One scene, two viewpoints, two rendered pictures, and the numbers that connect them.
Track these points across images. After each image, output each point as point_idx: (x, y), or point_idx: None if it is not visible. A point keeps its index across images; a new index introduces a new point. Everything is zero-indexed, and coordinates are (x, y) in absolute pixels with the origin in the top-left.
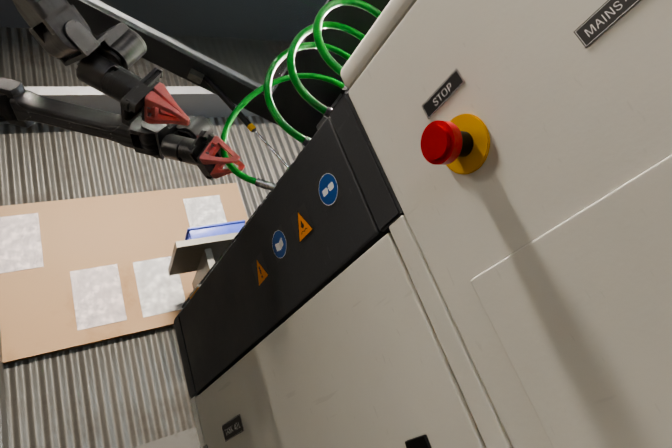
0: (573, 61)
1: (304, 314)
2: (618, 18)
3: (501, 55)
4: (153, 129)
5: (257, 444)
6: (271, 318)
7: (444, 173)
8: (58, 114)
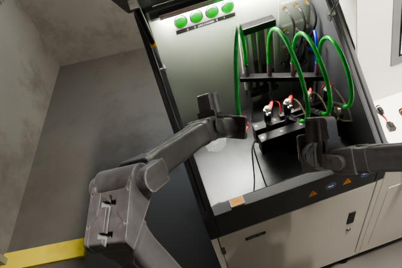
0: None
1: (329, 200)
2: None
3: None
4: (222, 130)
5: (273, 233)
6: (309, 203)
7: (399, 172)
8: (180, 163)
